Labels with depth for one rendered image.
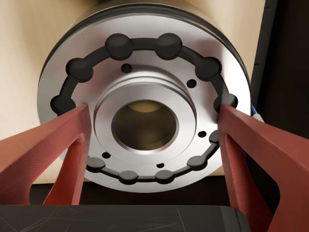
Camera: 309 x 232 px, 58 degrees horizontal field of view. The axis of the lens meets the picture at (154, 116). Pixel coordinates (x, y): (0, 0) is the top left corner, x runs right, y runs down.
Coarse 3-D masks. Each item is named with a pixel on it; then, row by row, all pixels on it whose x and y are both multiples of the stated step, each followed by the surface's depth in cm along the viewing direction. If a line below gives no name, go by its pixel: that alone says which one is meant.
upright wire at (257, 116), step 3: (252, 105) 14; (252, 108) 14; (252, 111) 14; (255, 111) 14; (252, 114) 14; (255, 114) 14; (258, 114) 14; (255, 117) 13; (258, 117) 13; (261, 117) 13; (261, 120) 13
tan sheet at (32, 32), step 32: (0, 0) 13; (32, 0) 13; (64, 0) 13; (96, 0) 13; (192, 0) 13; (224, 0) 13; (256, 0) 13; (0, 32) 14; (32, 32) 14; (64, 32) 14; (224, 32) 14; (256, 32) 14; (0, 64) 15; (32, 64) 15; (0, 96) 16; (32, 96) 16; (0, 128) 17
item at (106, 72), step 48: (96, 48) 11; (144, 48) 11; (192, 48) 11; (48, 96) 12; (96, 96) 12; (192, 96) 13; (240, 96) 13; (96, 144) 14; (192, 144) 14; (144, 192) 16
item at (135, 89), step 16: (128, 80) 12; (144, 80) 12; (160, 80) 12; (112, 96) 12; (128, 96) 12; (144, 96) 12; (160, 96) 12; (176, 96) 12; (96, 112) 12; (112, 112) 12; (176, 112) 12; (192, 112) 12; (96, 128) 13; (112, 128) 13; (176, 128) 13; (192, 128) 13; (112, 144) 13; (128, 144) 14; (160, 144) 14; (176, 144) 13; (128, 160) 14; (144, 160) 14; (160, 160) 14
